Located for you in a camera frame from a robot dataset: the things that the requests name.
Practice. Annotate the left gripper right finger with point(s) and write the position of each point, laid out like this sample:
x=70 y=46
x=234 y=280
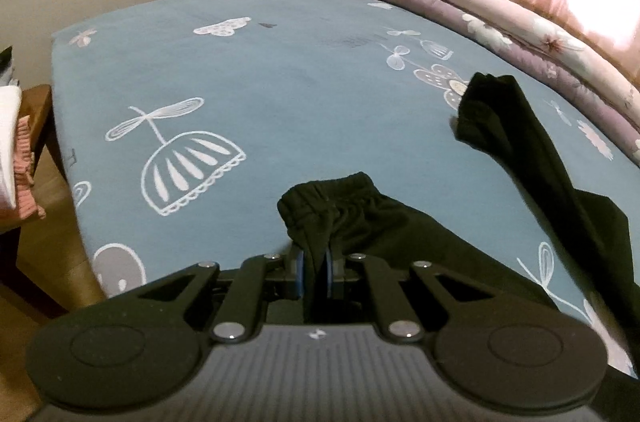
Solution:
x=369 y=282

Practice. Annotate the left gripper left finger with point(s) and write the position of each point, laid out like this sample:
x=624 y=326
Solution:
x=264 y=290

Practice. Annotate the black drawstring pants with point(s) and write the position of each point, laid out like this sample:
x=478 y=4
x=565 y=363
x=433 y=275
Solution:
x=424 y=166

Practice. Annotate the white pink folded clothes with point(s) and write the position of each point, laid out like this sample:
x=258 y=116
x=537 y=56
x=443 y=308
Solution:
x=18 y=204

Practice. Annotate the teal patterned bed sheet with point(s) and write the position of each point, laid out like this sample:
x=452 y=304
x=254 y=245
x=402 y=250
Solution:
x=170 y=117

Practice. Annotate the wooden bedside stand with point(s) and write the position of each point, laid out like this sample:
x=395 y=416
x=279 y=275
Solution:
x=45 y=271

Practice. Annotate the pink purple folded quilt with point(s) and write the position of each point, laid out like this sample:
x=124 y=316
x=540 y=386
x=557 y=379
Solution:
x=548 y=53

